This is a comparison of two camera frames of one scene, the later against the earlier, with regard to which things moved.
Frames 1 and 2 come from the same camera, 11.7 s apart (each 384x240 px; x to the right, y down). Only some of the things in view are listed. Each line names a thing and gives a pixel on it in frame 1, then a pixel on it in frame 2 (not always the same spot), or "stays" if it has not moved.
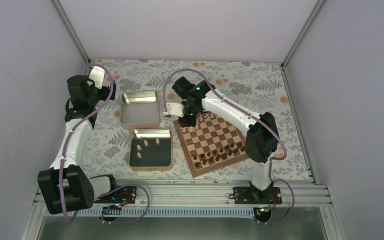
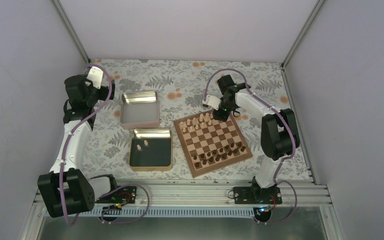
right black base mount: x=252 y=195 stays
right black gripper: x=189 y=122 to x=220 y=116
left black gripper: x=106 y=92 stays
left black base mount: x=123 y=195 stays
